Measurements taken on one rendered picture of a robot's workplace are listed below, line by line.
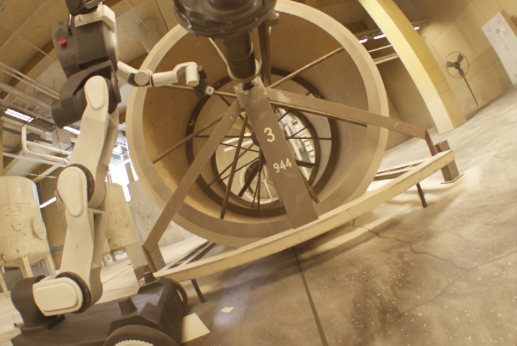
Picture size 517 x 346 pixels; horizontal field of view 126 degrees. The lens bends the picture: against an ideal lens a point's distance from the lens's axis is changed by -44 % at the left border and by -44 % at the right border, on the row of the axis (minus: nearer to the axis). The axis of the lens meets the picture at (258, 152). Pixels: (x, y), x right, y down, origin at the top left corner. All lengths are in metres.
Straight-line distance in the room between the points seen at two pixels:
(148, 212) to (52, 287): 6.54
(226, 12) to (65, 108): 0.67
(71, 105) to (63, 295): 0.64
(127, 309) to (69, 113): 0.68
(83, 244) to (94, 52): 0.68
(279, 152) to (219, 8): 0.70
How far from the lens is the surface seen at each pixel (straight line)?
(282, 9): 1.75
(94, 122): 0.84
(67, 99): 0.96
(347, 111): 1.24
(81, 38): 1.05
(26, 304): 0.99
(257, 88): 1.19
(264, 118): 1.09
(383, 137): 1.44
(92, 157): 0.83
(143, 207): 7.35
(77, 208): 0.77
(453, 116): 5.22
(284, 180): 1.04
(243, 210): 2.27
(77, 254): 0.83
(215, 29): 0.62
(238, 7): 0.56
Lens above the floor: 0.38
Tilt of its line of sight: 10 degrees up
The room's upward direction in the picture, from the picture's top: 22 degrees counter-clockwise
